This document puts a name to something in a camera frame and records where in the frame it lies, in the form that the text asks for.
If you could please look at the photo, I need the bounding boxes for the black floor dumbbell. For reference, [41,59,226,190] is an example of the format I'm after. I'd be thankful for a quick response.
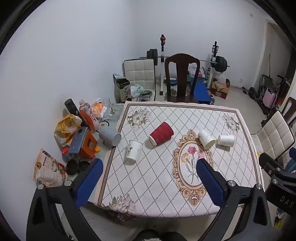
[242,86,257,100]

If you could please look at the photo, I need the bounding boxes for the cardboard box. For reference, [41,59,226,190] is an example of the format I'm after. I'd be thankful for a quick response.
[210,79,230,100]

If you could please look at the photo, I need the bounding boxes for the grey mug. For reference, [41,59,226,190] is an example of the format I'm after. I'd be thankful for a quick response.
[99,126,122,146]

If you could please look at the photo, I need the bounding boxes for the black and white tea box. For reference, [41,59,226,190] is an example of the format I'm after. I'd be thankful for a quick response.
[113,74,132,104]

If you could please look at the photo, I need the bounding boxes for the orange label drink bottle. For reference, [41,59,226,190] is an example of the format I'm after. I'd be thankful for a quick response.
[79,100,99,132]

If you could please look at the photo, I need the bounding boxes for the folded black cart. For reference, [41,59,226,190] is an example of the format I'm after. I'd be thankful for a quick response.
[258,75,292,115]

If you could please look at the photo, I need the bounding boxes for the blue weight bench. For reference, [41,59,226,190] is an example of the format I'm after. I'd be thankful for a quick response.
[170,77,212,105]

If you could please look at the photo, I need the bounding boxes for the white plastic bag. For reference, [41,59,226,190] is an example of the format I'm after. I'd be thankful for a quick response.
[188,62,206,78]

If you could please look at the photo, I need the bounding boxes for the barbell with black weight plates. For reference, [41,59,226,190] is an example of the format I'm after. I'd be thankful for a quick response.
[140,49,231,72]

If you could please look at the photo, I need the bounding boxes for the orange and blue box device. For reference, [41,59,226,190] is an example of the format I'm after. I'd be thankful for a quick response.
[62,126,97,162]

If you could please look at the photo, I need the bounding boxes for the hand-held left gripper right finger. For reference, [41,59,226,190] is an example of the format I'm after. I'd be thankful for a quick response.
[196,159,272,241]

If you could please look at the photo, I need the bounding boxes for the red ribbed paper cup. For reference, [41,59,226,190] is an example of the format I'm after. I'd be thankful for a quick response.
[149,122,174,146]

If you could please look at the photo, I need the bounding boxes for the white padded chair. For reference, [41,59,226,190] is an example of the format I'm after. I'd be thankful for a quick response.
[250,110,292,160]
[123,59,156,102]

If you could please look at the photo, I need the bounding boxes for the glass dish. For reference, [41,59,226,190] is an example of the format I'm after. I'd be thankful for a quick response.
[99,103,125,121]

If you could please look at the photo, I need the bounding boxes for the yellow plastic bag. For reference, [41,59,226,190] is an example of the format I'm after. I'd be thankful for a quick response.
[54,114,83,147]

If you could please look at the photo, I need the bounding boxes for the dark wooden chair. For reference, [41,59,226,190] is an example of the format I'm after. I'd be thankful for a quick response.
[164,53,201,104]
[281,97,296,130]

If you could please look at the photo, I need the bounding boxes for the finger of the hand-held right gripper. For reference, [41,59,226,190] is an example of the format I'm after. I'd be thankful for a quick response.
[258,152,290,174]

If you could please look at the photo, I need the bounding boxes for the bag of oranges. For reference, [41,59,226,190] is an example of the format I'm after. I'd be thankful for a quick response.
[91,98,108,119]

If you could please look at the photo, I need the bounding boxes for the white barbell rack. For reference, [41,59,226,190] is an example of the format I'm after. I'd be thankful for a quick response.
[154,34,220,96]

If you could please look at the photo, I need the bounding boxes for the pink suitcase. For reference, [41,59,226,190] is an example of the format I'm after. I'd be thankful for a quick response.
[264,88,277,109]

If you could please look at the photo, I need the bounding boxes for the white cup with black print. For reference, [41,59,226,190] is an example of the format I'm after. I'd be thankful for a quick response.
[125,140,143,162]

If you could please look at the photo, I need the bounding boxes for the floral diamond-pattern tablecloth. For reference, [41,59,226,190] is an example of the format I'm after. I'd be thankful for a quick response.
[93,100,265,218]

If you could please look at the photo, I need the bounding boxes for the white speckled paper cup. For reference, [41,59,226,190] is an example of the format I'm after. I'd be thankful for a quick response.
[217,134,235,148]
[198,130,216,150]

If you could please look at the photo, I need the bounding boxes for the black thermos bottle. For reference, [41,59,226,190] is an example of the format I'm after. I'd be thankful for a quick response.
[64,98,82,119]

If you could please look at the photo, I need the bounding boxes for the printed snack packet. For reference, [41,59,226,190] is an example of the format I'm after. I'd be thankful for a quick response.
[33,148,68,188]

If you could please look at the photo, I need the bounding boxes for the black round lid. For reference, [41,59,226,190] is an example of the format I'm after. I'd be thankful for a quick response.
[66,159,80,176]

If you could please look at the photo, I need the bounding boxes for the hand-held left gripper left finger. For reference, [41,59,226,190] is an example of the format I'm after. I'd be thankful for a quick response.
[26,158,104,241]

